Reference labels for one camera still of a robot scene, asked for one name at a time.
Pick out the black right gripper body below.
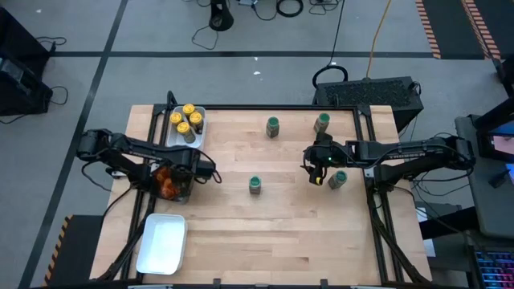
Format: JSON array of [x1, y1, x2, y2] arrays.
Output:
[[301, 132, 351, 169]]

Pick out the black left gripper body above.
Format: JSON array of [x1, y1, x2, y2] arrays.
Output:
[[176, 154, 202, 185]]

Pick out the green-lid oregano jar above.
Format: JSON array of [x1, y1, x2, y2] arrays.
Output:
[[265, 116, 281, 140], [312, 112, 332, 133], [328, 169, 349, 191], [248, 175, 263, 196]]

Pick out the dark grey translucent bin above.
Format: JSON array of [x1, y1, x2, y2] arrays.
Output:
[[149, 154, 201, 205]]

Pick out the small white tray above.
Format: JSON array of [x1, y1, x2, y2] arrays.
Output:
[[165, 104, 208, 149]]

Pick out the black perforated computer case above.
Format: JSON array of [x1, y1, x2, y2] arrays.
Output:
[[312, 75, 426, 132]]

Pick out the large white bin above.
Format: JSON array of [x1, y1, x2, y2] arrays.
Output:
[[135, 213, 189, 276]]

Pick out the black mat orange stripes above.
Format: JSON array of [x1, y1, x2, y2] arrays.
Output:
[[415, 0, 503, 61], [42, 214, 104, 288]]

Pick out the black floor stand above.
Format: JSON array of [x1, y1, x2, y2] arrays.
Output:
[[208, 0, 235, 32]]

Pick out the grey desk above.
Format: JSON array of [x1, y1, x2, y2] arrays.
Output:
[[455, 115, 514, 242]]

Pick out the black computer monitor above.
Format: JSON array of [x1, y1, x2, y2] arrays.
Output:
[[475, 98, 514, 165]]

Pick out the small black desk object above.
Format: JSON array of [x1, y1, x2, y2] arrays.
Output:
[[488, 169, 512, 189]]

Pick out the black equipment case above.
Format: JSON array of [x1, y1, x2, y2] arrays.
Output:
[[0, 6, 54, 117]]

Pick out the backlit keyboard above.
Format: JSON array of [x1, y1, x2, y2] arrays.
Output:
[[473, 250, 514, 289]]

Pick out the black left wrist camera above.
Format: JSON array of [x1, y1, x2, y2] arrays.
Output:
[[197, 159, 217, 181]]

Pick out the black cable loop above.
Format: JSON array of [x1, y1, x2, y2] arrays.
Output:
[[312, 63, 349, 90]]

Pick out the thin black hanging cable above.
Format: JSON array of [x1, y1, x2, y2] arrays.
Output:
[[328, 0, 346, 66]]

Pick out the yellow cable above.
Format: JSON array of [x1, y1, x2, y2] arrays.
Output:
[[364, 0, 394, 80]]

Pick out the black cable coil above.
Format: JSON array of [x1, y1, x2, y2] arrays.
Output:
[[276, 0, 305, 18]]

